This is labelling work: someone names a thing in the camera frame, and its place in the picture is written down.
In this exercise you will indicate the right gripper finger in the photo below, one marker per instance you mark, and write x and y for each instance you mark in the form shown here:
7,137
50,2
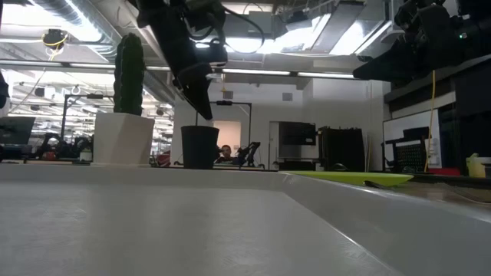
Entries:
395,67

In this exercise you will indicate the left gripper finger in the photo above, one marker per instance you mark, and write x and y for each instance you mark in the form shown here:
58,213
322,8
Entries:
197,92

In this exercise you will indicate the black cup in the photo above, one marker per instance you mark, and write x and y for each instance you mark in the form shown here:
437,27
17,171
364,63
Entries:
199,147

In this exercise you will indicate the lime green plate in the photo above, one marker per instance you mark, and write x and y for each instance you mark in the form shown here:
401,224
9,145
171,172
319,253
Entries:
353,178

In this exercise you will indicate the black background robot arm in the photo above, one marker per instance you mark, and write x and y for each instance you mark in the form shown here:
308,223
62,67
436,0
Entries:
247,151

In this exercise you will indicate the small white cup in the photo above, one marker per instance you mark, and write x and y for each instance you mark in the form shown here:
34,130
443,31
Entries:
86,155

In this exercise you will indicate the gray plastic tray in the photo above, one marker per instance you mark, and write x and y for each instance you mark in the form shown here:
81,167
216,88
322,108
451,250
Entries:
153,230

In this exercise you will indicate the green cactus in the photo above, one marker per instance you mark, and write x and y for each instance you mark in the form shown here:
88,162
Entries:
129,76

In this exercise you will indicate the whiteboard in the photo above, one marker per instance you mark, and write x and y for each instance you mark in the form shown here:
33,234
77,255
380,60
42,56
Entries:
395,126

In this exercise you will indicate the person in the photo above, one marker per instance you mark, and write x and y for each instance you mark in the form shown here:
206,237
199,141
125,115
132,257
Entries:
225,153

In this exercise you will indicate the long ceiling light bar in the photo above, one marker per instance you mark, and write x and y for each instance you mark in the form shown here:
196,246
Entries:
326,75

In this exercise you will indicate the red object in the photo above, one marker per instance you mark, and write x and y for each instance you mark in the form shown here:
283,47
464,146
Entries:
164,159

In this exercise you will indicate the white hexagonal plant pot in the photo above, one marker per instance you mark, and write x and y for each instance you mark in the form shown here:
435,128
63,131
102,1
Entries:
122,140

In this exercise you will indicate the black perforated cart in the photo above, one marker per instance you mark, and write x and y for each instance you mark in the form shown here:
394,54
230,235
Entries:
412,155

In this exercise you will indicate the black cabinet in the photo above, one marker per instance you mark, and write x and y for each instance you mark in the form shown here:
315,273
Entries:
341,149

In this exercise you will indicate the black computer mouse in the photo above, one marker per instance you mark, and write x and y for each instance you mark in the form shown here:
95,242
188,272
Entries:
339,167

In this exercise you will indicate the red box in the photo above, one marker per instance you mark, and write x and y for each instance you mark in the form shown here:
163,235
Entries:
445,171

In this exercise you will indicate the yellow bottle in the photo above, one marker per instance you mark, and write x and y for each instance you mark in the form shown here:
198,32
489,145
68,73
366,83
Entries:
475,166

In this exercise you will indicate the black background robot arms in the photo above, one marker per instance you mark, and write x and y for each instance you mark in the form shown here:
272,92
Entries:
61,147

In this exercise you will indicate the black computer monitor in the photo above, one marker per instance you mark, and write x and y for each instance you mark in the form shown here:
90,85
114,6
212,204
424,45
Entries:
15,130

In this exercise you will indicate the grey wall vent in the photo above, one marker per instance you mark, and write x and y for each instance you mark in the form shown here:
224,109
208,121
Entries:
228,95
287,96

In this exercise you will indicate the black rig frame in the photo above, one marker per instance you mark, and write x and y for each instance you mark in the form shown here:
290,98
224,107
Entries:
250,126

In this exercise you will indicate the black wall screen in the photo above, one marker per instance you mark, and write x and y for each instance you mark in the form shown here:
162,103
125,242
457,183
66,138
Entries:
297,134

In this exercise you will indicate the black stand frame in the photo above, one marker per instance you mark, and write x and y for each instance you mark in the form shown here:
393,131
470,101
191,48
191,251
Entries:
64,119

